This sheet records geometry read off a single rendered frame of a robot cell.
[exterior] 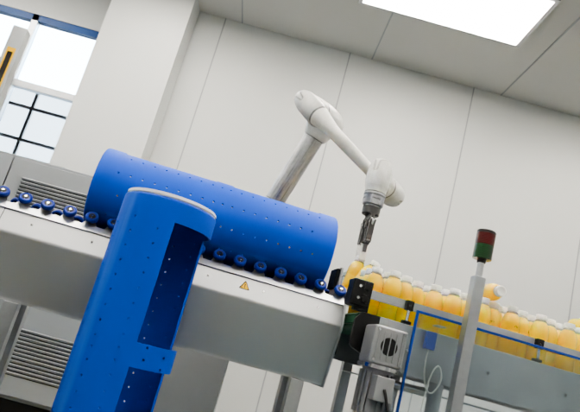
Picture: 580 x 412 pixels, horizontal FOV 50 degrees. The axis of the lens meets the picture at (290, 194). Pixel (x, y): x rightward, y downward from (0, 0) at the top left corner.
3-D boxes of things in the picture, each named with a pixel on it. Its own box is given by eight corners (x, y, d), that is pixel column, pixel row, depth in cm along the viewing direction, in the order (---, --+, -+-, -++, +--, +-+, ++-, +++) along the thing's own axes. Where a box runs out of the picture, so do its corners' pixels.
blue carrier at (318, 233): (87, 229, 235) (112, 160, 243) (307, 294, 246) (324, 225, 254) (78, 214, 208) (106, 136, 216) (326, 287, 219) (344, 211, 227)
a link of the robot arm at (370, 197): (368, 188, 258) (364, 201, 257) (388, 194, 260) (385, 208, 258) (361, 193, 267) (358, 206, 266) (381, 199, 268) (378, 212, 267)
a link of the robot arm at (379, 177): (381, 190, 256) (393, 200, 267) (390, 155, 260) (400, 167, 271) (358, 188, 262) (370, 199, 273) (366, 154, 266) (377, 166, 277)
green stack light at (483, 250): (468, 257, 212) (470, 244, 214) (485, 263, 213) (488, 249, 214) (477, 256, 206) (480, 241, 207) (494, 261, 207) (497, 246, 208)
